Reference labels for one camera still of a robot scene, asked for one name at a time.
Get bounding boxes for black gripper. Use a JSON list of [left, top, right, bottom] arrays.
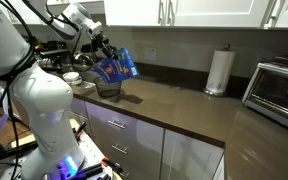
[[91, 32, 121, 62]]

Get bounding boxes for blue snack box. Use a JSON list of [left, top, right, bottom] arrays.
[[90, 47, 141, 85]]

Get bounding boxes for chrome sink faucet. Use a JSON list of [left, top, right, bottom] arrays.
[[71, 51, 96, 73]]

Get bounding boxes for white round dish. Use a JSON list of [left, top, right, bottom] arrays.
[[62, 71, 84, 86]]

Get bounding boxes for black countertop appliance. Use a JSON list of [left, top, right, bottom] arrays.
[[33, 40, 69, 68]]

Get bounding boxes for black orange bar clamp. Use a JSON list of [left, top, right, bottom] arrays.
[[73, 121, 89, 138], [100, 156, 124, 175]]

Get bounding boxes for grey lower drawer cabinet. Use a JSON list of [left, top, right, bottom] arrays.
[[59, 92, 226, 180]]

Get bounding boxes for white paper towel roll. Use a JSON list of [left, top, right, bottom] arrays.
[[203, 43, 237, 98]]

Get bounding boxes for light wooden board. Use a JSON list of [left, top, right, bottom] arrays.
[[10, 117, 85, 149]]

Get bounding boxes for silver toaster oven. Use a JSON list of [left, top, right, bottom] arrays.
[[241, 54, 288, 136]]

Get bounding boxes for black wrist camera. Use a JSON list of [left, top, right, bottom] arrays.
[[80, 43, 97, 54]]

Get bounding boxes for black wire mesh basket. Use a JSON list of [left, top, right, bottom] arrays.
[[93, 76, 123, 99]]

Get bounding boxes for white wall outlet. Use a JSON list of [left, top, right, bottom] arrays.
[[144, 47, 157, 61]]

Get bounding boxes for silver wall cabinet handle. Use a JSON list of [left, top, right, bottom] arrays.
[[261, 0, 282, 28], [157, 0, 167, 26], [166, 0, 176, 26]]

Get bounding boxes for silver drawer bar handle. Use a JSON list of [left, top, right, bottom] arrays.
[[111, 143, 129, 155], [107, 119, 127, 130], [118, 170, 131, 180]]

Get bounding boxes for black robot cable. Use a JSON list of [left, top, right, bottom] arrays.
[[0, 0, 98, 180]]

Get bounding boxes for white perforated base plate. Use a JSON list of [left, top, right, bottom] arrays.
[[0, 118, 117, 180]]

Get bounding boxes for white upper wall cabinets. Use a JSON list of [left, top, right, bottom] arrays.
[[3, 0, 288, 30]]

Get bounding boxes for black mounting bracket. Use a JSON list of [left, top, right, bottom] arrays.
[[75, 162, 106, 180]]

